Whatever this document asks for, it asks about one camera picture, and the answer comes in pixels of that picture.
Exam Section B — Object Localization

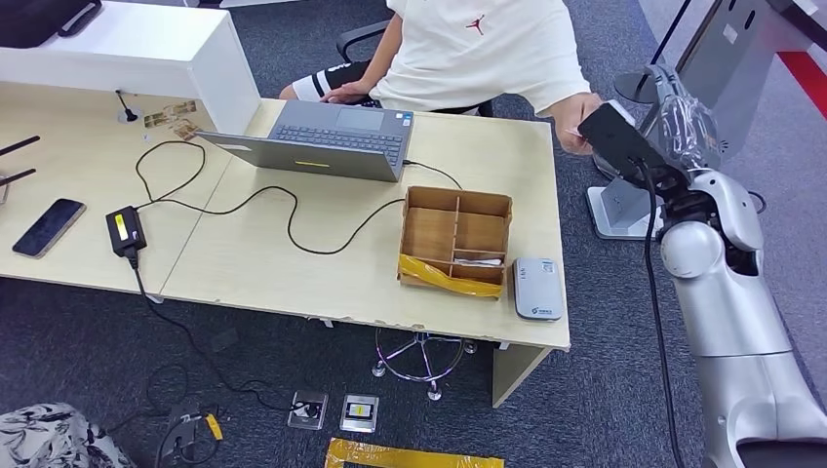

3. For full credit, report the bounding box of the open steel socket box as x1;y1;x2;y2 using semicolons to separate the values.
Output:
287;390;330;432

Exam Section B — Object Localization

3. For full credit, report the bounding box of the steel socket box yellow label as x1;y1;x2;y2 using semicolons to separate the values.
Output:
339;394;380;434

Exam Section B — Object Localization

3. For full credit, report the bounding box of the dark smartphone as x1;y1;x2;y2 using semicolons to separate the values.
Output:
11;198;87;260

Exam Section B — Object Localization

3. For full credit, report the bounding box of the person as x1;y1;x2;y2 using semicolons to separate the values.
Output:
279;0;606;157

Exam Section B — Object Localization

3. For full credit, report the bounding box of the black sign stanchion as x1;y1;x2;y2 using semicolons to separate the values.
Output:
613;0;692;104

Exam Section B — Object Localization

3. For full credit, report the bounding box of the silver kiosk stand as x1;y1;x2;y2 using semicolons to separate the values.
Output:
586;0;808;242

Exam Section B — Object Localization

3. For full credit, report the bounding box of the black office chair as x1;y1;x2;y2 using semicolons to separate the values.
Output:
335;19;495;119

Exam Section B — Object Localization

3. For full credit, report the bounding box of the black white patterned cloth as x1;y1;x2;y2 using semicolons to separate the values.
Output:
0;403;136;468

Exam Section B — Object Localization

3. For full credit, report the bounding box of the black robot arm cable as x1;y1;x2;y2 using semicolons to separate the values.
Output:
635;158;688;468

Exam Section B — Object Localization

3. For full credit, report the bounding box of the chrome stool base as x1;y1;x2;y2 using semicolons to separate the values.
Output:
371;328;480;403

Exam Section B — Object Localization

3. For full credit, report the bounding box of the person's right hand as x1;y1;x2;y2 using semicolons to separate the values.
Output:
319;80;378;106

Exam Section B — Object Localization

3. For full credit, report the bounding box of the black bag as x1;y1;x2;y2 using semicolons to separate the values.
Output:
0;0;103;50

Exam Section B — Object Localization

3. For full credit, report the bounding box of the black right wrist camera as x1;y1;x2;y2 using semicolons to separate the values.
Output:
576;99;673;188

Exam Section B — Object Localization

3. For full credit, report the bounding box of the grey laptop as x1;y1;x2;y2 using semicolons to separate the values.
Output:
195;99;415;184

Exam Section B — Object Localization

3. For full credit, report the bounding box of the wide yellow tape sheet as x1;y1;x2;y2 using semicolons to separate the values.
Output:
324;438;505;468

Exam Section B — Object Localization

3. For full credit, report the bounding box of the person's left hand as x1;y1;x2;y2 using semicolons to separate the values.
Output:
555;110;599;157

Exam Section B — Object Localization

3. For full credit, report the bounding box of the black cable with yellow tag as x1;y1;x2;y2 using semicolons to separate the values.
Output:
153;403;225;468

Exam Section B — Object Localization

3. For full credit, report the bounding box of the cardboard organizer box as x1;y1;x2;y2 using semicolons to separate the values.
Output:
397;185;514;299

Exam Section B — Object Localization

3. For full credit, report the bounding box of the white counter riser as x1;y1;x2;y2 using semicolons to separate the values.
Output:
0;1;263;136

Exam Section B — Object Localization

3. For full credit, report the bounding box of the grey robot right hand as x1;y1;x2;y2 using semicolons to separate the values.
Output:
645;62;723;174

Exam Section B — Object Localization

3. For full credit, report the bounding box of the black mains cable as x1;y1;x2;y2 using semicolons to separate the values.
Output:
106;248;319;435

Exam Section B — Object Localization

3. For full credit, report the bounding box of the black power adapter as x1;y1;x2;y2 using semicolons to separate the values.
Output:
105;206;148;259

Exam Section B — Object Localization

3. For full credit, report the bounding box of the small black desk antenna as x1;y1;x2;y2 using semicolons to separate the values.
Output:
114;90;140;124

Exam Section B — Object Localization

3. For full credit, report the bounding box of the long gold sticker sheet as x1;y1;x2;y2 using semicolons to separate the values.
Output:
142;99;198;129

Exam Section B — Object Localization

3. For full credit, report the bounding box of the black laptop power cable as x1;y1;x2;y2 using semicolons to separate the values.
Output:
136;140;464;256

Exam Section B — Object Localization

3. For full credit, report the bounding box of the chrome stanchion post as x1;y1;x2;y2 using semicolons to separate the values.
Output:
592;151;625;182

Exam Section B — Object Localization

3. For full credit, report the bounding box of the clear plastic wrap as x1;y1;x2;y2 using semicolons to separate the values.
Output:
658;90;723;171

